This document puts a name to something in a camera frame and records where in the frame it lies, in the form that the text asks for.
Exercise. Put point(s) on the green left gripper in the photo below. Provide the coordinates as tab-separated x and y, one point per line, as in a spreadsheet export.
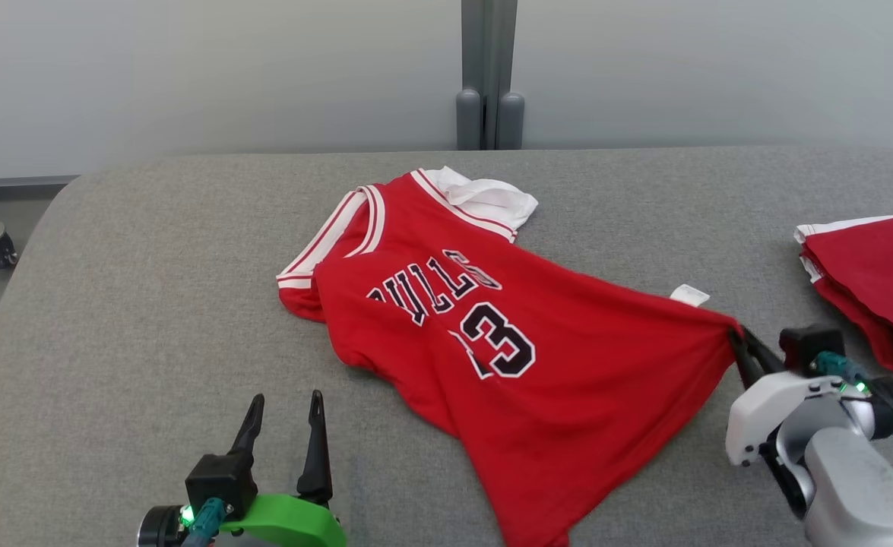
294	524

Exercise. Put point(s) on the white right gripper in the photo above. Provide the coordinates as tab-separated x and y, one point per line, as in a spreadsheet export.
765	410

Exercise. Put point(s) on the red shorts with white trim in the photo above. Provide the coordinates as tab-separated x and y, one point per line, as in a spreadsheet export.
879	281

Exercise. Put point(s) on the red white Bulls jersey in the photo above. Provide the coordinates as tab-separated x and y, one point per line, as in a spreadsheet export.
530	418

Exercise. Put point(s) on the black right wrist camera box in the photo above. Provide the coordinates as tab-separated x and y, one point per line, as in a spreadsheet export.
811	346

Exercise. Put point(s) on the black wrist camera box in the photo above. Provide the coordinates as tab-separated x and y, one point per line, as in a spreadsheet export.
811	346
222	482

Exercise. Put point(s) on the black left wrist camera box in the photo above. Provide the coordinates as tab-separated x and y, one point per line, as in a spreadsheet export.
222	482

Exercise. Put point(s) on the grey metal double post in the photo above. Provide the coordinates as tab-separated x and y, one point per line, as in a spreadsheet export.
488	61

